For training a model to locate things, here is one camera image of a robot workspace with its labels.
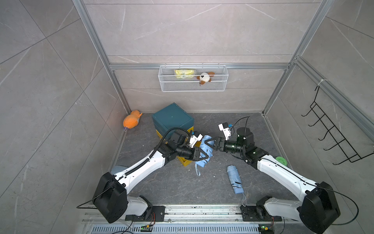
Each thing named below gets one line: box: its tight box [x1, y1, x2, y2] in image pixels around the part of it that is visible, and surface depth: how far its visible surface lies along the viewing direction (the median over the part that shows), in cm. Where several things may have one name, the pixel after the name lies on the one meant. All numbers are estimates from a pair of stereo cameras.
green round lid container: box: [275, 156, 288, 167], surface depth 90 cm
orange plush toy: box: [122, 109, 143, 130], surface depth 109 cm
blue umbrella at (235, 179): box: [226, 164, 244, 195], surface depth 83 cm
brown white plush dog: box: [196, 71, 216, 86], surface depth 88 cm
